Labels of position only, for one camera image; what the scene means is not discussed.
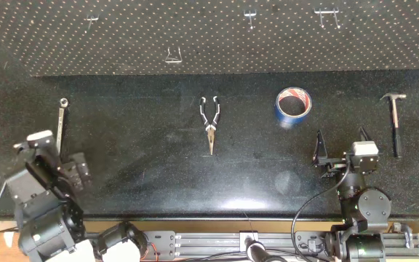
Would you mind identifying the black and white pliers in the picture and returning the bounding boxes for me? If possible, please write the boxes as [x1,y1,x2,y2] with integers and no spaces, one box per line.
[199,95,222,156]

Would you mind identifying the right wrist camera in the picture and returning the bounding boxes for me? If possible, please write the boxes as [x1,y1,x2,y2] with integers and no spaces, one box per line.
[351,140,380,156]

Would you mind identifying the roll of blue tape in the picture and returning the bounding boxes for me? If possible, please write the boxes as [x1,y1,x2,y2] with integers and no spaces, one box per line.
[274,86,314,130]

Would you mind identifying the hammer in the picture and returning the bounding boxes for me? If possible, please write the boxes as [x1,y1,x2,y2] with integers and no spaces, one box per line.
[379,92,408,159]

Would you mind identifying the metal hook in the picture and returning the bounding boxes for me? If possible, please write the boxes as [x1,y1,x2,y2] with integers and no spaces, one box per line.
[313,7,342,30]
[85,13,100,31]
[243,9,258,30]
[164,47,183,65]

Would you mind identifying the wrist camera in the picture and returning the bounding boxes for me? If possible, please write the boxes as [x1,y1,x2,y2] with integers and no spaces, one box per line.
[351,140,380,156]
[26,130,55,144]

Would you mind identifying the black pegboard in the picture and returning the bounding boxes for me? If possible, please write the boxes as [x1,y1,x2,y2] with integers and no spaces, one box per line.
[0,0,419,78]

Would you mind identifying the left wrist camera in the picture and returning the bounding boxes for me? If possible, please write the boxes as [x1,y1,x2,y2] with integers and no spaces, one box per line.
[26,130,55,144]

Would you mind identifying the mounting rail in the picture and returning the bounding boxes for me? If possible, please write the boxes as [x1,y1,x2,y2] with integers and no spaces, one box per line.
[84,221,419,262]

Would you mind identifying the white tape piece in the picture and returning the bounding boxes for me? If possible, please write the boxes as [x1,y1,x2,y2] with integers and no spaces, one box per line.
[3,231,15,250]

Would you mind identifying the wrench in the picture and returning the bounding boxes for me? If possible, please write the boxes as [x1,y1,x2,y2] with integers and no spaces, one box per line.
[55,97,70,156]

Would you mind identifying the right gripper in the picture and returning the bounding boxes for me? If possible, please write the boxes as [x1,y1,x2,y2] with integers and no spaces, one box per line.
[311,125,380,180]

